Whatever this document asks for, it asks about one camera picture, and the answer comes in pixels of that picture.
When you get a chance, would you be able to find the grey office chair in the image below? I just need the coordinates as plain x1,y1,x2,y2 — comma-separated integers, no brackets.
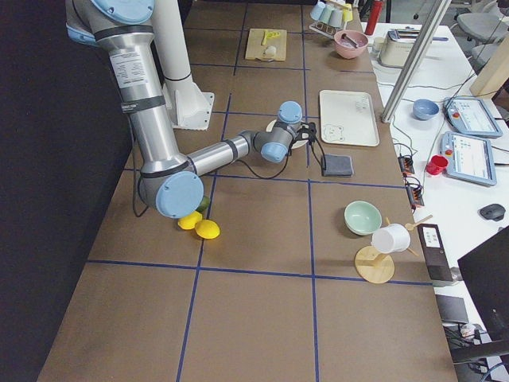
457,1,508,74

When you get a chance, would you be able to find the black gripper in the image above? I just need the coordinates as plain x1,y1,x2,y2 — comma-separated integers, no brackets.
291,123,317,150

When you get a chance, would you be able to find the black monitor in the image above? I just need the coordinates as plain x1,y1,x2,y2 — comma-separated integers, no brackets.
451,228,508,364

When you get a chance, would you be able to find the yellow lemon near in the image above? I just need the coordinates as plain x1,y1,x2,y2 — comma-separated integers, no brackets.
194,219,220,240

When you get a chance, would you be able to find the white wire cup rack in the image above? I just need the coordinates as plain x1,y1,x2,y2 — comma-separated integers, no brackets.
309,21,344,39

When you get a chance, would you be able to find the yellow lemon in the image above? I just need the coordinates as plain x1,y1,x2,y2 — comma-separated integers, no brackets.
194,219,220,240
177,211,203,230

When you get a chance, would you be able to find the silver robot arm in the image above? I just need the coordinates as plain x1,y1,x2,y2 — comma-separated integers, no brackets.
66,1,315,219

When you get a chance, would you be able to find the grey blue cup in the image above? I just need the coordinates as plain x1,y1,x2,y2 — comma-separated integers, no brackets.
328,8,343,28

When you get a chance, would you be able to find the teach pendant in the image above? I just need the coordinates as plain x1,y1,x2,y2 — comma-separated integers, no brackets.
441,131,497,186
444,96,503,138

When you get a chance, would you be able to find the cream toaster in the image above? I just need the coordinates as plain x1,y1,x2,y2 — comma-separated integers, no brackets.
379,29,419,68

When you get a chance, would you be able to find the far teach pendant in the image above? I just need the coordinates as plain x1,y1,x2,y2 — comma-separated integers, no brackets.
444,96,503,138

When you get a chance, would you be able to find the near teach pendant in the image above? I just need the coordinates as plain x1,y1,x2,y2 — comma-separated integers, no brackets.
441,131,497,186

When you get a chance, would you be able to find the black power strip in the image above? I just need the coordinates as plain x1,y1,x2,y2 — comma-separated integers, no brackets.
398,155,425,212

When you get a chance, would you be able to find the yellow plastic knife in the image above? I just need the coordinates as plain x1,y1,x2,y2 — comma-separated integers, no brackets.
261,29,269,46

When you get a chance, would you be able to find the white mug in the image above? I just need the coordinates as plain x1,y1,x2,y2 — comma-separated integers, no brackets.
371,224,410,254

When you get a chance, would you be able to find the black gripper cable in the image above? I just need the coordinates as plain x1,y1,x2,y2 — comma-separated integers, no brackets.
130,121,328,219

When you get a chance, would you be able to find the light blue cup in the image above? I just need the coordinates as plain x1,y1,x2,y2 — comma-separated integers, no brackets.
310,1,326,21

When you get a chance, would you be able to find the pink bowl with ice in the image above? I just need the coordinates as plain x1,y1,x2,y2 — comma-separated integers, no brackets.
334,29,368,59

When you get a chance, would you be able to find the mint green bowl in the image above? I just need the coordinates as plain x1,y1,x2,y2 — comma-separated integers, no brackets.
344,201,382,236

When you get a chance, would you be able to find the red cup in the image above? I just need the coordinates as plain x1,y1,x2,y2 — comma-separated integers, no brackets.
425,155,449,175

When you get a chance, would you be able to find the round cream plate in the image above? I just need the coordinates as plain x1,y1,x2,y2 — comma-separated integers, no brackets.
265,119,310,150

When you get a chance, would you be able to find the cream bear tray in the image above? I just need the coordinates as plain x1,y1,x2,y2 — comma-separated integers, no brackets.
319,90,379,147

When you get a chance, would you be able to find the yellow lemon far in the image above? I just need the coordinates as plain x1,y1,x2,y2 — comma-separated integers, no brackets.
177,211,203,230

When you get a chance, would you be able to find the blue bowl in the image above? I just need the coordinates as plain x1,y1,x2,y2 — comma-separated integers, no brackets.
412,99,440,121

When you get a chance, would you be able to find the green avocado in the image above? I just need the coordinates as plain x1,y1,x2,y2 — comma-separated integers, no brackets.
196,195,210,212

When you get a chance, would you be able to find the wooden mug stand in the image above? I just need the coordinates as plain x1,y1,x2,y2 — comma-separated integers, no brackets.
355,215,433,284

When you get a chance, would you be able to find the folded grey cloth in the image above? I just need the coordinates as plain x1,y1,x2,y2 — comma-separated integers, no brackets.
321,154,354,177

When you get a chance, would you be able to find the black computer mouse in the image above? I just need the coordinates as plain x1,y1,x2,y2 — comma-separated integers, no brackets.
478,203,506,221

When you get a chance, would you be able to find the red bottle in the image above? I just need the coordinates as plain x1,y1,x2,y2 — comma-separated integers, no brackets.
364,0,383,36

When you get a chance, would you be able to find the front lemon slice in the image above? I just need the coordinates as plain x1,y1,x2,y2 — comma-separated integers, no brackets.
266,31,280,40

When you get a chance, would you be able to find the bamboo cutting board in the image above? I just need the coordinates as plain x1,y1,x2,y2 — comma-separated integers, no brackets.
244,28,287,61

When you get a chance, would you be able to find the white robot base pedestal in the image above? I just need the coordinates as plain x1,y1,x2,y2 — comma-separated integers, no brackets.
151,0,215,131

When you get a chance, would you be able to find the mint green cup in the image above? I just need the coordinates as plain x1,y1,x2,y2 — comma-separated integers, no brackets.
319,4,335,24

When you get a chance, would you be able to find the aluminium frame post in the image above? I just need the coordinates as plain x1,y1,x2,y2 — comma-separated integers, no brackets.
381,0,452,123

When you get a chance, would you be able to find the black box device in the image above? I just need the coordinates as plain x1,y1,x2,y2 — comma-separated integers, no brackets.
418,224,455,287

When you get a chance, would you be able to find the yellow cup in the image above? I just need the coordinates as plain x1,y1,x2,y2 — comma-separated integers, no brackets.
343,4,353,23

